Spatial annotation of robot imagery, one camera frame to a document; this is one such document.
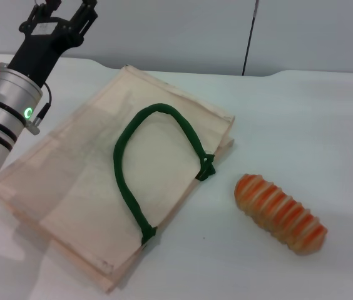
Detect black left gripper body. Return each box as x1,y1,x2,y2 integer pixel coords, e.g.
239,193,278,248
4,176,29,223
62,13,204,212
6,14,87,88

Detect cream handbag with green handles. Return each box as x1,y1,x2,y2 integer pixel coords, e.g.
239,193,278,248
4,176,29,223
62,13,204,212
0,64,237,294

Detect orange striped bread loaf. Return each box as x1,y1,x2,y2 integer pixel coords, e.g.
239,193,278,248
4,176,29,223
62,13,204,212
234,173,329,257

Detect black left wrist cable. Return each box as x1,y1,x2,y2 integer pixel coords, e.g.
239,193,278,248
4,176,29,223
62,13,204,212
26,82,54,136

